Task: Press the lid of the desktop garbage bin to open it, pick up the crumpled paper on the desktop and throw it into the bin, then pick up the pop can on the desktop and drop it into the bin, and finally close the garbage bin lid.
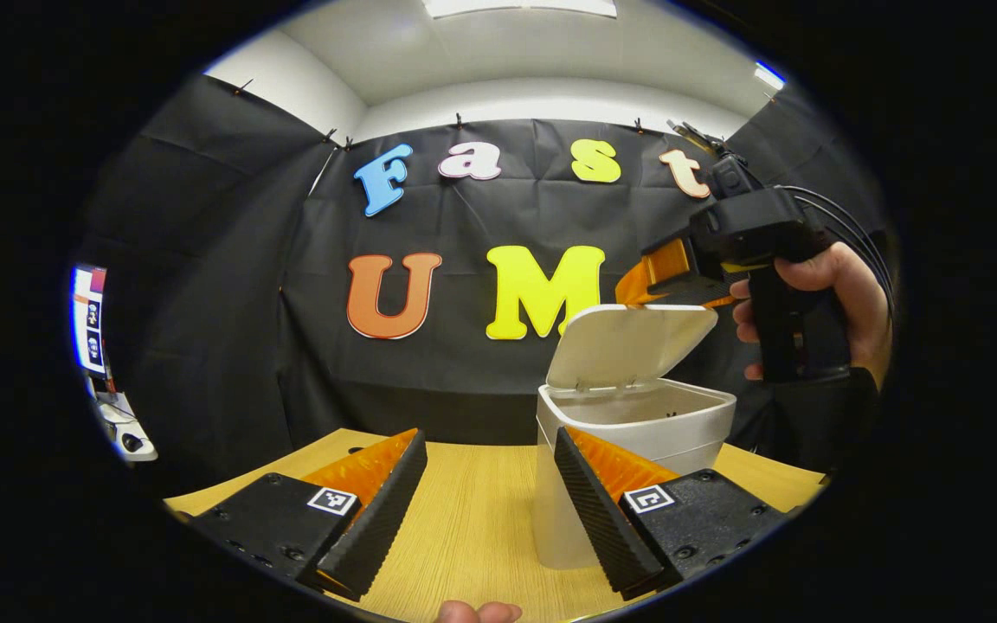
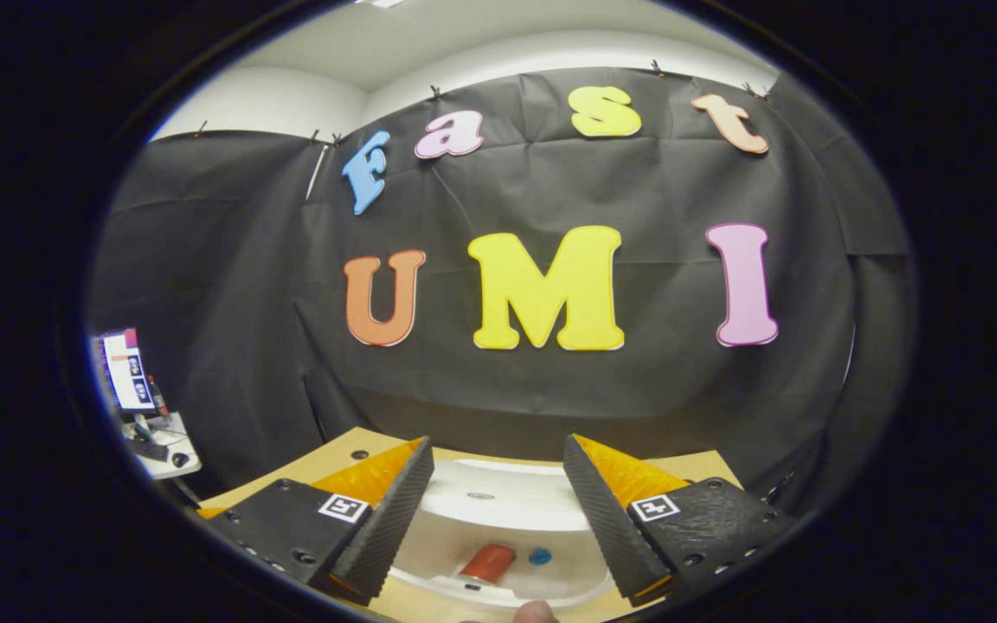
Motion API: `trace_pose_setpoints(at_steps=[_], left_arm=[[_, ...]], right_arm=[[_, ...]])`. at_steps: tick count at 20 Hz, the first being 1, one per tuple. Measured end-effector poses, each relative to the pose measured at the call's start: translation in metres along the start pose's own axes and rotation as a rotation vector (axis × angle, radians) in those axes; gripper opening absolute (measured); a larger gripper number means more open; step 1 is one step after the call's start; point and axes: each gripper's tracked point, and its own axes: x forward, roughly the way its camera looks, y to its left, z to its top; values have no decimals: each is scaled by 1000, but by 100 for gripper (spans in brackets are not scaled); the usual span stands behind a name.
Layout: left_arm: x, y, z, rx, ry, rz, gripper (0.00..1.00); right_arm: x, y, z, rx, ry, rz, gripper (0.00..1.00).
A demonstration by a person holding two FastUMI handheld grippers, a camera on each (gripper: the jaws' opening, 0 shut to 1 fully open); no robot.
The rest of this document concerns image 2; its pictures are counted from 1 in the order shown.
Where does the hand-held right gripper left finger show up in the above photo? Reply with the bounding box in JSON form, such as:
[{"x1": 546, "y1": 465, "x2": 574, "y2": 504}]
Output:
[{"x1": 204, "y1": 435, "x2": 435, "y2": 607}]

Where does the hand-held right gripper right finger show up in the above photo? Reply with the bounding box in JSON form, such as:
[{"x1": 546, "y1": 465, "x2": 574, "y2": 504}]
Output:
[{"x1": 563, "y1": 434, "x2": 798, "y2": 607}]

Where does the red pop can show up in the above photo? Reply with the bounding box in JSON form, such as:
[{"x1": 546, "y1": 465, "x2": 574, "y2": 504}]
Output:
[{"x1": 459, "y1": 543, "x2": 518, "y2": 583}]

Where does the white desktop garbage bin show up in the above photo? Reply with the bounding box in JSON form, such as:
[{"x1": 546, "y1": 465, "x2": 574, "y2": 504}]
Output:
[{"x1": 390, "y1": 459, "x2": 619, "y2": 611}]

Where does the wooden desktop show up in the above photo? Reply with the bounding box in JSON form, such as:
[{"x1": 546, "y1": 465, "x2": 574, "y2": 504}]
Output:
[{"x1": 196, "y1": 426, "x2": 743, "y2": 623}]

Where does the white side table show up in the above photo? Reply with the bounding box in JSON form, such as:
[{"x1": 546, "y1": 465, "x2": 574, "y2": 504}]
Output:
[{"x1": 125, "y1": 410, "x2": 203, "y2": 482}]

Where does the computer monitor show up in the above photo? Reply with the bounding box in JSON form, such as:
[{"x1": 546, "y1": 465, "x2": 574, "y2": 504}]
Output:
[{"x1": 99, "y1": 328, "x2": 158, "y2": 414}]

